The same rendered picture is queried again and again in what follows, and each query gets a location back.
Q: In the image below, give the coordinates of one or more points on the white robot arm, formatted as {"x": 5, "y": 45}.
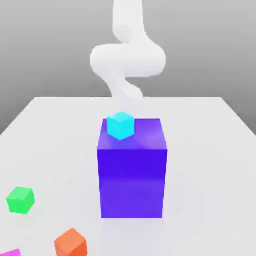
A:
{"x": 128, "y": 60}

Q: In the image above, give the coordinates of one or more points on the small cyan cube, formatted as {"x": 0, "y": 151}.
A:
{"x": 120, "y": 126}

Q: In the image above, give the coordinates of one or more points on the small green cube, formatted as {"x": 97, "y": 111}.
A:
{"x": 20, "y": 200}

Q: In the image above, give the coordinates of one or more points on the small orange cube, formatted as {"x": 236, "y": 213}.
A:
{"x": 71, "y": 245}

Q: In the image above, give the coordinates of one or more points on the small magenta cube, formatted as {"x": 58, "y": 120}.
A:
{"x": 11, "y": 253}

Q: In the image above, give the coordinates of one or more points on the large purple box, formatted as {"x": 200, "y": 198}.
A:
{"x": 132, "y": 180}

